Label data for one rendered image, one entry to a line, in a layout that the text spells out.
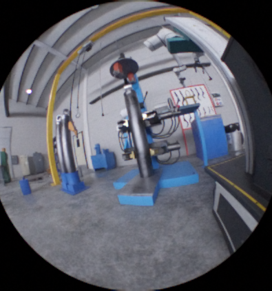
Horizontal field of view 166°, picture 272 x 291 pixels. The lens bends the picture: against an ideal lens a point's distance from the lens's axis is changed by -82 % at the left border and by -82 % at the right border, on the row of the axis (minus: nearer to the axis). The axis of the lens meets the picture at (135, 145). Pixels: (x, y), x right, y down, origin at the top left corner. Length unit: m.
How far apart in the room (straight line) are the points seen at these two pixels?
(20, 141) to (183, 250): 11.55
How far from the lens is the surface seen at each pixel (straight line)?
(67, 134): 1.92
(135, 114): 1.32
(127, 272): 0.61
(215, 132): 2.33
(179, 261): 0.60
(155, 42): 1.10
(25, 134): 11.53
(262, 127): 0.39
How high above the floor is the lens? 0.57
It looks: 2 degrees up
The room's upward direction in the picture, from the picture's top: 12 degrees counter-clockwise
